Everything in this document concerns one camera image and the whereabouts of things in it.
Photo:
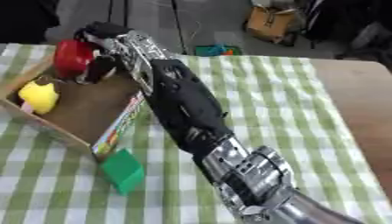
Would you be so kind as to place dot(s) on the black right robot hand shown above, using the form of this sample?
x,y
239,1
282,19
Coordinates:
x,y
104,29

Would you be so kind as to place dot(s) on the red toy fruit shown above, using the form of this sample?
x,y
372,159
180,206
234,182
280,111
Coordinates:
x,y
71,58

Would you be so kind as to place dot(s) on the silver and black right robot arm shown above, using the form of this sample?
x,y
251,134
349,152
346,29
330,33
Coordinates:
x,y
189,108

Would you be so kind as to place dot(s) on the tan cardboard box brown inside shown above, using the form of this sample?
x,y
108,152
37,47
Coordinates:
x,y
92,108

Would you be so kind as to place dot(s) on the black tripod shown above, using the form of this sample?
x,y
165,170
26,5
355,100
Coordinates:
x,y
178,26

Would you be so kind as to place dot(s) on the yellow toy fruit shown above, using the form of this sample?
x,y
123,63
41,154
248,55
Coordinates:
x,y
40,97

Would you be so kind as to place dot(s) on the pink small toy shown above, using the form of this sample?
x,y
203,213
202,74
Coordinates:
x,y
26,108

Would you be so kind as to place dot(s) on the green and blue floor object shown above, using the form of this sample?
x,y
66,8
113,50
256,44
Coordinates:
x,y
217,50

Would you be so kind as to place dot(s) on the green block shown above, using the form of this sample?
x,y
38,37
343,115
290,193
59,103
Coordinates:
x,y
122,170

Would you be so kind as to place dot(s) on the tan bag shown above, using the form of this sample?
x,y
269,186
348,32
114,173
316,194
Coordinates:
x,y
269,22

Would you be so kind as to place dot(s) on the black bag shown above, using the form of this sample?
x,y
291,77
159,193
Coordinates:
x,y
342,20

